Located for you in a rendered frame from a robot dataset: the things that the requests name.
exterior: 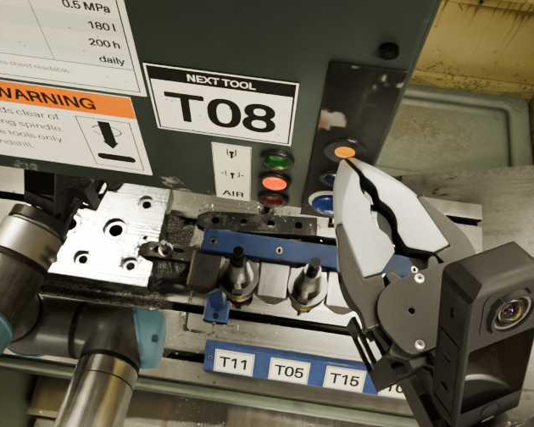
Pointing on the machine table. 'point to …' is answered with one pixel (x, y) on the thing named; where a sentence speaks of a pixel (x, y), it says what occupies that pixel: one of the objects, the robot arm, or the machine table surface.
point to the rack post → (217, 307)
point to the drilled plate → (107, 262)
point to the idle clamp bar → (301, 229)
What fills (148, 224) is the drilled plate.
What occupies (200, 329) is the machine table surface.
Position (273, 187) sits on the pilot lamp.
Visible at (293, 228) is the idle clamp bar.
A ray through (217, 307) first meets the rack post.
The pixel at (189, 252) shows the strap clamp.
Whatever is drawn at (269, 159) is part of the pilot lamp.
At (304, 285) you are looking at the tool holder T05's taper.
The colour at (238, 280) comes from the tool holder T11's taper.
